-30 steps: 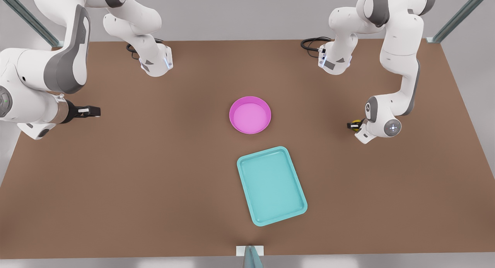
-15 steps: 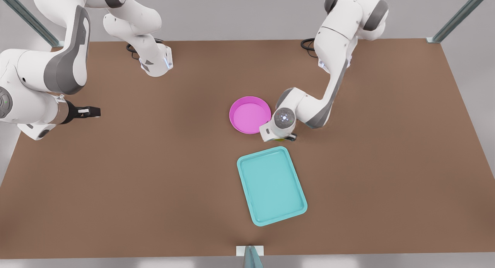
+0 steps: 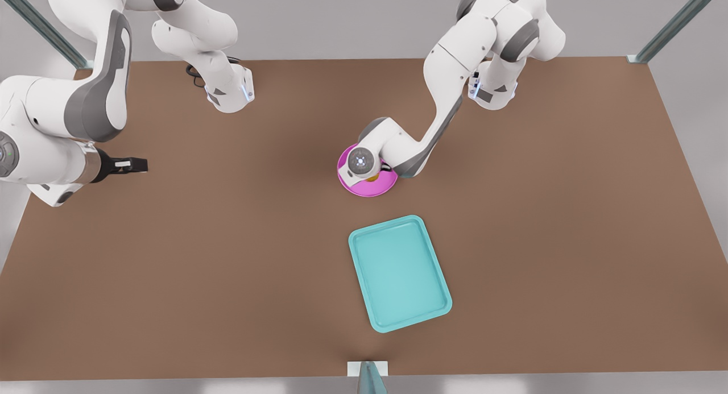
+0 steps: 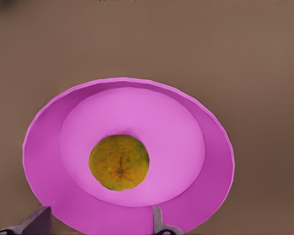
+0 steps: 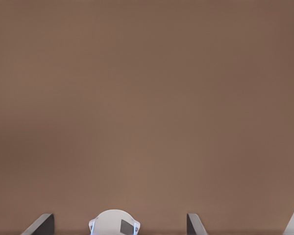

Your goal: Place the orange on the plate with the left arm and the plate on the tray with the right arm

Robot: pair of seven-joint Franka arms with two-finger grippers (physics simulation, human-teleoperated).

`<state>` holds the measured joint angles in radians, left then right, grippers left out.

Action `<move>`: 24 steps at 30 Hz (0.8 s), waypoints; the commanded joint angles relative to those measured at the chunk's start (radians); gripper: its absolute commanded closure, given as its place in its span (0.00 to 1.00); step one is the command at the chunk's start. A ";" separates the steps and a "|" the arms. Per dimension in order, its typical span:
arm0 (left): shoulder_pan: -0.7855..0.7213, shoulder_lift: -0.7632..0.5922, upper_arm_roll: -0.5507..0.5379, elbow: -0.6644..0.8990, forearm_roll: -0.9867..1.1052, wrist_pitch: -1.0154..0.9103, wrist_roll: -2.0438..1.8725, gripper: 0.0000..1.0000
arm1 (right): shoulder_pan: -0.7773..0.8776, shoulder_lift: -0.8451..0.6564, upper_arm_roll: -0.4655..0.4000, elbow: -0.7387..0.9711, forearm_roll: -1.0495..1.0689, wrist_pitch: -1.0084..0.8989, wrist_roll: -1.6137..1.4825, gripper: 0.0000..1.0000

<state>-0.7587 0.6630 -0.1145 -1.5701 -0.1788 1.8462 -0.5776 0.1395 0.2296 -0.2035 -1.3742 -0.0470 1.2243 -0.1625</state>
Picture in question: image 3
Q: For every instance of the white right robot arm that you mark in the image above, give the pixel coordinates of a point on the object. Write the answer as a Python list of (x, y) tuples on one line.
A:
[(51, 107)]

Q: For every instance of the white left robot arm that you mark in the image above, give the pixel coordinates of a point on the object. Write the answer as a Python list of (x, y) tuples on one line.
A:
[(449, 64)]

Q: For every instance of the magenta round plate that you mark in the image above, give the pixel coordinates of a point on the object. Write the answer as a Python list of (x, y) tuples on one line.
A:
[(364, 189)]

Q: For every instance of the teal rectangular tray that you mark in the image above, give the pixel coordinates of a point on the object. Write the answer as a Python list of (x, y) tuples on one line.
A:
[(399, 273)]

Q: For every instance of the silver frame post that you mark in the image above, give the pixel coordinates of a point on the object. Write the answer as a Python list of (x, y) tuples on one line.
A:
[(42, 25), (674, 24), (371, 377)]

